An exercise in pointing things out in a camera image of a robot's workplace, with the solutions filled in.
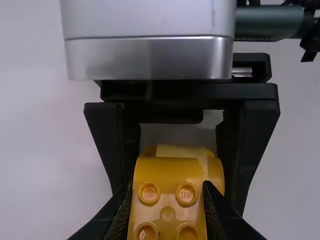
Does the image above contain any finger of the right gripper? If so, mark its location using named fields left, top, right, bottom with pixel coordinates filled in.
left=215, top=99, right=283, bottom=210

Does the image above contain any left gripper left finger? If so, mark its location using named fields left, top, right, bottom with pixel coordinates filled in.
left=66, top=182, right=134, bottom=240

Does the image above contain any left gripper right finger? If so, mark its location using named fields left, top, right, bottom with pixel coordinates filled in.
left=202, top=180, right=263, bottom=240

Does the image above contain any yellow toy car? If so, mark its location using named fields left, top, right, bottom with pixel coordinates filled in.
left=129, top=143, right=225, bottom=240

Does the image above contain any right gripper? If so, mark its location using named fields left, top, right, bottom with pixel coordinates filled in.
left=83, top=52, right=280, bottom=192

